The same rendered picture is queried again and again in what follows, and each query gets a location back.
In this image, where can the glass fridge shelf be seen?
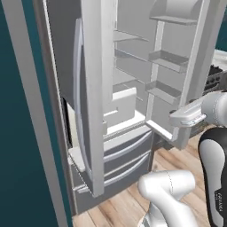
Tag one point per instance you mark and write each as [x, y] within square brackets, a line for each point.
[127, 55]
[125, 36]

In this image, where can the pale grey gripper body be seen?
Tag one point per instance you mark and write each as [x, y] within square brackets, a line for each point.
[186, 116]

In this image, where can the rounded door bin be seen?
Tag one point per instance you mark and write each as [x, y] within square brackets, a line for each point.
[174, 10]

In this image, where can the grey steel fridge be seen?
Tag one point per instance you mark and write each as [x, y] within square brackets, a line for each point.
[131, 17]

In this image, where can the grey fridge door with bins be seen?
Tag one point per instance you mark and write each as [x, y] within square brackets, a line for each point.
[204, 44]

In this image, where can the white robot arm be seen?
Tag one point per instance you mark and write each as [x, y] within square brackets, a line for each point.
[167, 189]

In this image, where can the grey freezer drawer front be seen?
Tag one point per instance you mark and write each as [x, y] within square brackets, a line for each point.
[130, 139]
[130, 180]

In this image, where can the black stove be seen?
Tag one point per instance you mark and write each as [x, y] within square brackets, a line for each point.
[215, 79]

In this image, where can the white crisper drawer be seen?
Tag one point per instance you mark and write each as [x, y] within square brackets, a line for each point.
[124, 106]

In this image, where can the wide grey door bin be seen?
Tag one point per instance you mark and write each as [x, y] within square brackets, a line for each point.
[168, 60]

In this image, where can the grey side panel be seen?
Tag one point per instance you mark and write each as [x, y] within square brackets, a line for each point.
[29, 88]

